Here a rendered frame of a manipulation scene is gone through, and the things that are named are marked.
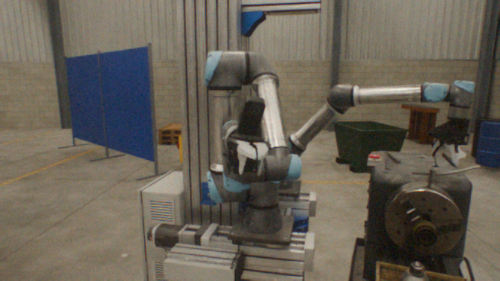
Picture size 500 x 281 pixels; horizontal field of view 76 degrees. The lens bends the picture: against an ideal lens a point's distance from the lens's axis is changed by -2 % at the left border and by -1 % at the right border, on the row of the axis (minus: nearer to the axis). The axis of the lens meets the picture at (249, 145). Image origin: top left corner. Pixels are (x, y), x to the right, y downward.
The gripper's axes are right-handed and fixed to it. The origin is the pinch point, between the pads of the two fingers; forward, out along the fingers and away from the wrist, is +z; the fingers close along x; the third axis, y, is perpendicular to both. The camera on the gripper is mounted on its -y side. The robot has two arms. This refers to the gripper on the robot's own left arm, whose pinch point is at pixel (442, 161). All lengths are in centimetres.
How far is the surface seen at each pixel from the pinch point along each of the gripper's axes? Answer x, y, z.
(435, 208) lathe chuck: -5.8, -2.6, 20.1
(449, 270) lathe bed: -10, 8, 48
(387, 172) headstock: 21.2, -11.5, 13.0
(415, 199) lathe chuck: -1.6, -10.0, 17.9
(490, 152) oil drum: 433, 469, 87
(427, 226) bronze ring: -14.2, -11.6, 24.4
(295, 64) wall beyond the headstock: 985, 195, -61
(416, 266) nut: -49, -42, 19
